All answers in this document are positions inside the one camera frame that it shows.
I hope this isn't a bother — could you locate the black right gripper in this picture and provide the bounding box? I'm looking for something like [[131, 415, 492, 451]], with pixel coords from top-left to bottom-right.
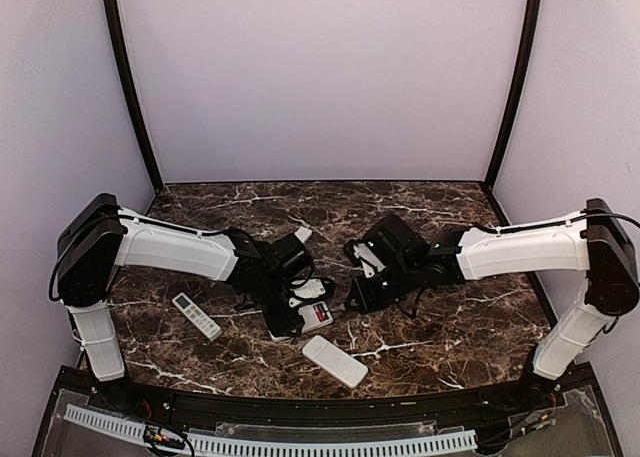
[[344, 258, 420, 315]]

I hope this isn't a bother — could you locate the black right corner post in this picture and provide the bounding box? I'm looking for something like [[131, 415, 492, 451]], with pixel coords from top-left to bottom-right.
[[482, 0, 545, 193]]

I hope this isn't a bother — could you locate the white remote face down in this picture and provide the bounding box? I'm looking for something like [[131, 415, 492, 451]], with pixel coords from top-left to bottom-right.
[[302, 335, 369, 389]]

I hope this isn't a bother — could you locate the black front rail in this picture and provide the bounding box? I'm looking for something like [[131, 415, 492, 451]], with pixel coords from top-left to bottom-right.
[[125, 379, 523, 427]]

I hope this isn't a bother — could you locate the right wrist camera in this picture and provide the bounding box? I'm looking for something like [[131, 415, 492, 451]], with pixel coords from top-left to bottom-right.
[[343, 240, 386, 278]]

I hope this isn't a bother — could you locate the white battery cover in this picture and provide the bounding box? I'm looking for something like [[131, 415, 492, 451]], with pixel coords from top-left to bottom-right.
[[294, 227, 312, 243]]

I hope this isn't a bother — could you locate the black corner post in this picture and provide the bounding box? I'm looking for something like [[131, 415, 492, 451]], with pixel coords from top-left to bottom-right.
[[482, 0, 545, 193], [102, 0, 164, 194]]

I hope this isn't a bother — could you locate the red blue battery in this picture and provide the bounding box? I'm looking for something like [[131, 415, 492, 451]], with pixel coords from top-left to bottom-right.
[[313, 302, 332, 323]]

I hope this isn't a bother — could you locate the white slotted cable duct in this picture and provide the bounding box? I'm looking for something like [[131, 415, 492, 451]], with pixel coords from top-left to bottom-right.
[[64, 404, 477, 456]]

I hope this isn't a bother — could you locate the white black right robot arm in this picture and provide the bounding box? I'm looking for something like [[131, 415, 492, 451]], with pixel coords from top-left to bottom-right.
[[344, 198, 639, 411]]

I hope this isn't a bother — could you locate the white TCL remote control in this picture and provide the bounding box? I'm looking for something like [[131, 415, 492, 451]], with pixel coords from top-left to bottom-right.
[[269, 301, 333, 341]]

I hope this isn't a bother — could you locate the small white buttoned remote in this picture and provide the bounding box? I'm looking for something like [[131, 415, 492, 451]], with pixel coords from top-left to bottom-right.
[[172, 293, 222, 341]]

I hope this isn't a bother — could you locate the black left corner post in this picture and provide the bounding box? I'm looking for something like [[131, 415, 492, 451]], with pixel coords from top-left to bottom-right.
[[102, 0, 164, 194]]

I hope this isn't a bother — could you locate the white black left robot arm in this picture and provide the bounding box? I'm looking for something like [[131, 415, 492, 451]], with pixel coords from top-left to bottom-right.
[[48, 193, 327, 413]]

